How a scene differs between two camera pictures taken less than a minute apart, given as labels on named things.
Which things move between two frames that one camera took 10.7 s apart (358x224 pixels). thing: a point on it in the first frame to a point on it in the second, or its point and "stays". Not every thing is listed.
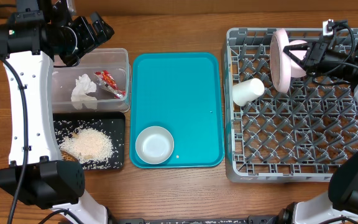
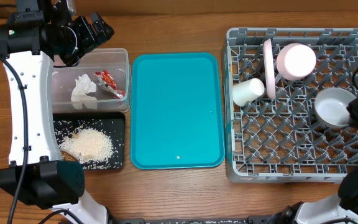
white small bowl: [155, 145] to [330, 106]
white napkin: [79, 96] stays
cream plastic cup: [246, 91] stays
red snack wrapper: [107, 82] stays
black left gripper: [91, 40] stays
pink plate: [280, 62] to [270, 70]
